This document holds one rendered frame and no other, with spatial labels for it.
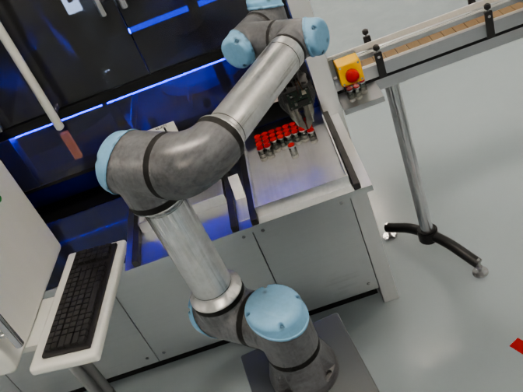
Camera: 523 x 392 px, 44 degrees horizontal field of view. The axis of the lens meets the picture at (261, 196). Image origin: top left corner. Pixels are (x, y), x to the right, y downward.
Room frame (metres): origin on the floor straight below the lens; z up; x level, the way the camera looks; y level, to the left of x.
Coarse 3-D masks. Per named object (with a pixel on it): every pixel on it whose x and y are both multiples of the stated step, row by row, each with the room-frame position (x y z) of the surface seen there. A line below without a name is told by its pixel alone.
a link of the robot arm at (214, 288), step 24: (120, 144) 1.00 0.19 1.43; (144, 144) 0.97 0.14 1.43; (96, 168) 1.01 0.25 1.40; (120, 168) 0.97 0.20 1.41; (144, 168) 0.93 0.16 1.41; (120, 192) 0.99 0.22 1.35; (144, 192) 0.94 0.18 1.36; (144, 216) 0.97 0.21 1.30; (168, 216) 0.98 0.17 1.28; (192, 216) 1.00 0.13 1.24; (168, 240) 0.98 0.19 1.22; (192, 240) 0.98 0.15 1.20; (192, 264) 0.98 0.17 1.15; (216, 264) 0.99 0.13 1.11; (192, 288) 0.99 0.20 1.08; (216, 288) 0.98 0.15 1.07; (240, 288) 1.00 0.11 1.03; (192, 312) 1.03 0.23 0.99; (216, 312) 0.97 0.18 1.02; (216, 336) 0.98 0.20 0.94
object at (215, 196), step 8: (216, 184) 1.62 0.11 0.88; (208, 192) 1.60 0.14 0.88; (216, 192) 1.58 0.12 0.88; (224, 192) 1.54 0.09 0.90; (192, 200) 1.59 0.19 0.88; (200, 200) 1.58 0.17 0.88; (208, 200) 1.52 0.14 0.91; (216, 200) 1.52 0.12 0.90; (224, 200) 1.51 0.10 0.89; (200, 208) 1.52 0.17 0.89; (208, 208) 1.52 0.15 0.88; (144, 224) 1.54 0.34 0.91; (144, 232) 1.54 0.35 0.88
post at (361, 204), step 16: (288, 0) 1.73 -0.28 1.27; (304, 0) 1.73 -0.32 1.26; (320, 64) 1.73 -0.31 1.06; (320, 80) 1.73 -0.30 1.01; (320, 96) 1.73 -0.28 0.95; (336, 96) 1.73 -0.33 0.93; (336, 112) 1.73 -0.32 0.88; (368, 208) 1.73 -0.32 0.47; (368, 224) 1.73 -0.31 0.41; (368, 240) 1.73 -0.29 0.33; (384, 256) 1.73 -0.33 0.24; (384, 272) 1.73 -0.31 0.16; (384, 288) 1.73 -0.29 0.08
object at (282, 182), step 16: (320, 128) 1.68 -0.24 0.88; (304, 144) 1.63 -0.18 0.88; (320, 144) 1.60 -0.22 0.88; (256, 160) 1.66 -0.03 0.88; (272, 160) 1.62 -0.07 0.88; (288, 160) 1.59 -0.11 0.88; (304, 160) 1.55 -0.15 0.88; (320, 160) 1.52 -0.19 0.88; (336, 160) 1.49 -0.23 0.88; (256, 176) 1.58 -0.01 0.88; (272, 176) 1.54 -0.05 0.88; (288, 176) 1.51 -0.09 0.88; (304, 176) 1.48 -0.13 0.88; (320, 176) 1.45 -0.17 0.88; (336, 176) 1.42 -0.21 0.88; (256, 192) 1.50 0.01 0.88; (272, 192) 1.47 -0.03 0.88; (288, 192) 1.44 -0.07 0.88; (304, 192) 1.38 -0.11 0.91; (320, 192) 1.37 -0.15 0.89; (256, 208) 1.39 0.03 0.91; (272, 208) 1.39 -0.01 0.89
